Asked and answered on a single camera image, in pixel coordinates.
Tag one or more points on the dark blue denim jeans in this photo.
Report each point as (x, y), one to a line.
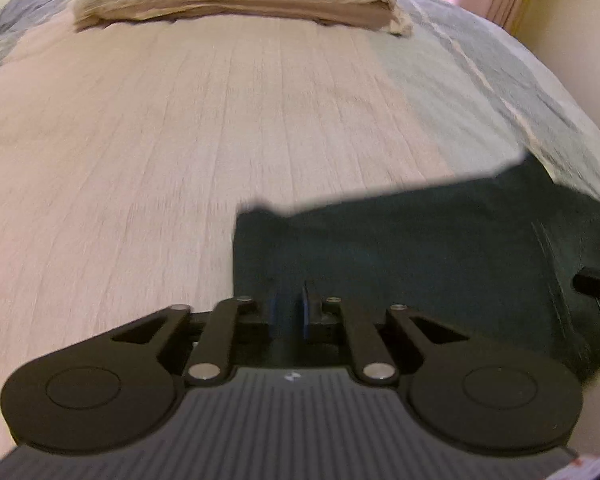
(494, 256)

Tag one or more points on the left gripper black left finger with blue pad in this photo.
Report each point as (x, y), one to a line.
(117, 387)

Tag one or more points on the pink grey striped bedspread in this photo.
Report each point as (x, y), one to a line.
(127, 149)

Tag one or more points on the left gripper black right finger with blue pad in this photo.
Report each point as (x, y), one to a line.
(474, 393)

